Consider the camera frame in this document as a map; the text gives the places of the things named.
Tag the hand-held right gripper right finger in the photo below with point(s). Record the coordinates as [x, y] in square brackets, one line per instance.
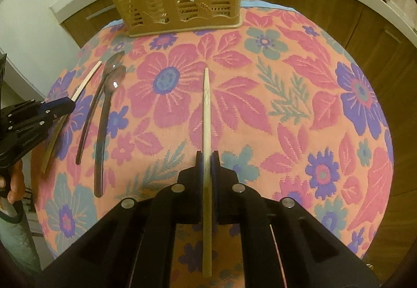
[214, 177]

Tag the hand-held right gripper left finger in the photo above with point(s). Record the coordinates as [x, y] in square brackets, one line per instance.
[195, 196]

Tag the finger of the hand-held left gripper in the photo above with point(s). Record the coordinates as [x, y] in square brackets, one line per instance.
[53, 103]
[63, 109]

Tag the wooden chopstick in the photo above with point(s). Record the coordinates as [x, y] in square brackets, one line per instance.
[206, 112]
[86, 80]

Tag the person's left hand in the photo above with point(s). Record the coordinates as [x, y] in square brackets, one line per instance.
[14, 183]

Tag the grey translucent spoon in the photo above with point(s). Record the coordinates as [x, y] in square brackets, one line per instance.
[114, 81]

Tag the reddish translucent spoon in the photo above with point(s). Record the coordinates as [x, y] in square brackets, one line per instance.
[113, 61]

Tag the floral tablecloth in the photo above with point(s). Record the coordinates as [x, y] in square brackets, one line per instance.
[260, 105]

